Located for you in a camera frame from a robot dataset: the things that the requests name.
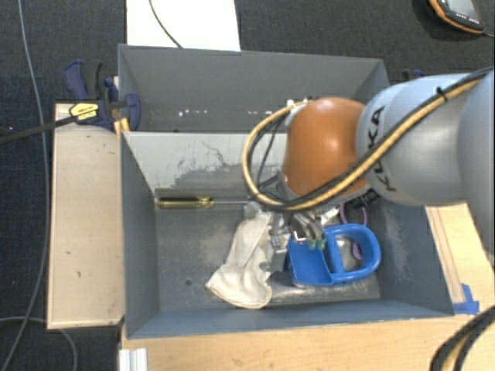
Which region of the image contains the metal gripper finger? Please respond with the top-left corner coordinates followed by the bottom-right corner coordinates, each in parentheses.
top-left (271, 237), bottom-right (288, 274)

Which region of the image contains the blue plastic scoop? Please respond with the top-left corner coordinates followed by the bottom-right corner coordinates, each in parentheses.
top-left (285, 223), bottom-right (383, 288)

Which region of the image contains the white cloth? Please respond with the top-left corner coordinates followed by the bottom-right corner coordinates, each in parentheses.
top-left (204, 210), bottom-right (276, 310)

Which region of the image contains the grey metal bin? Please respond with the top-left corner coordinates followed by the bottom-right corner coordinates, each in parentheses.
top-left (117, 43), bottom-right (456, 340)

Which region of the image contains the pale wood board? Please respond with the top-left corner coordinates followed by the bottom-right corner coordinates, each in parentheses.
top-left (46, 102), bottom-right (127, 330)

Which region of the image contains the purple ring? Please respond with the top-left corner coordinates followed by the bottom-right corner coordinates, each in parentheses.
top-left (339, 202), bottom-right (373, 262)

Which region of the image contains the yellow handled screwdriver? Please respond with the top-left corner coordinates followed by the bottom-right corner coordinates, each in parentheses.
top-left (155, 195), bottom-right (253, 210)

